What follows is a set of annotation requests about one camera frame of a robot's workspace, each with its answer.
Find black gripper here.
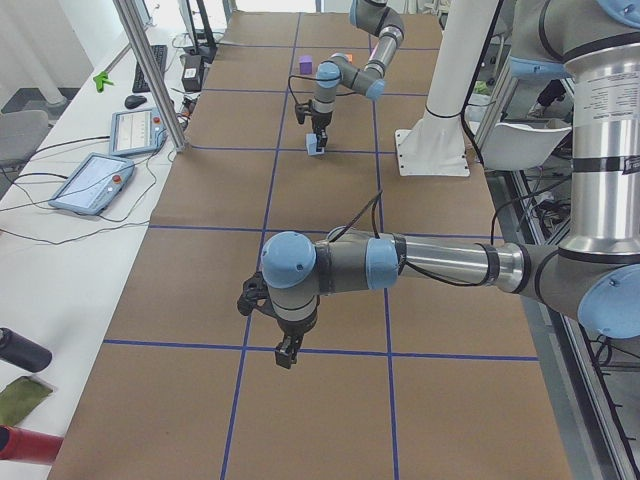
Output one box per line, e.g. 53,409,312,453
311,111,333,149
274,314,317,368

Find light blue foam block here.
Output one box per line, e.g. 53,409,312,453
305,133,325,156

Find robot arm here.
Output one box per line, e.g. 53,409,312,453
296,0,405,156

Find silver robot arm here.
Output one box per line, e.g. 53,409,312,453
257,1,639,368

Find purple foam block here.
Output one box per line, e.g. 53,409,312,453
298,55,313,76

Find brown paper table cover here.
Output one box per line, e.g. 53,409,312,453
51,13,572,479

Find black power adapter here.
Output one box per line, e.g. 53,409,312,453
181,55,204,92

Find black keyboard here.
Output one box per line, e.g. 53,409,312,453
132,44,169,93

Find far teach pendant tablet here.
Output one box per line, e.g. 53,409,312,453
109,108,167,157

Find teach pendant tablet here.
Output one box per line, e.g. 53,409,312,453
109,108,167,157
48,153,134,215

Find black computer mouse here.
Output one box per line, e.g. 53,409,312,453
124,94,147,110

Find near teach pendant tablet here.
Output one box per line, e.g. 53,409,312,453
48,153,134,215

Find green plastic clamp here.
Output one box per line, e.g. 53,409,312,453
93,71,114,93

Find green cloth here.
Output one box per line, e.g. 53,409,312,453
1,376,53,426

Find black bottle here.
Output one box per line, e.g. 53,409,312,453
1,327,52,373

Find red cylinder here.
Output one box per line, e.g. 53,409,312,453
1,425,64,465

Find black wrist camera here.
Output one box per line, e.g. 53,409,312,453
237,271,275,318
295,100,314,125

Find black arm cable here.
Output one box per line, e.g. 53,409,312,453
287,74,319,107
327,189,494,287

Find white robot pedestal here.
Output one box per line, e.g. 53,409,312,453
395,0,500,177

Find aluminium frame post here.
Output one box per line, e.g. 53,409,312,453
113,0,186,152

